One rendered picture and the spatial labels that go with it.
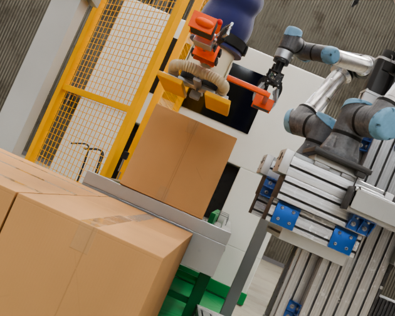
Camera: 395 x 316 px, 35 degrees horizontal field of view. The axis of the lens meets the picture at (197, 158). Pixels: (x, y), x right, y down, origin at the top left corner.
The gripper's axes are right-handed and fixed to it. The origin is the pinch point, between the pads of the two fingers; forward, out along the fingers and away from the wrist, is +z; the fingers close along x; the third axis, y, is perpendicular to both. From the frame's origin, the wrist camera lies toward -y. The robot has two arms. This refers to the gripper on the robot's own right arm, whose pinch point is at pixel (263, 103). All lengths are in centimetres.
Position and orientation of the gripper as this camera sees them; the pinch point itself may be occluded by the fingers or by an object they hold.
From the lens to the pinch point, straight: 277.1
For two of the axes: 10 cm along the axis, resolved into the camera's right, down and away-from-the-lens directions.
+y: -0.2, -0.6, -10.0
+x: 9.2, 4.0, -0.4
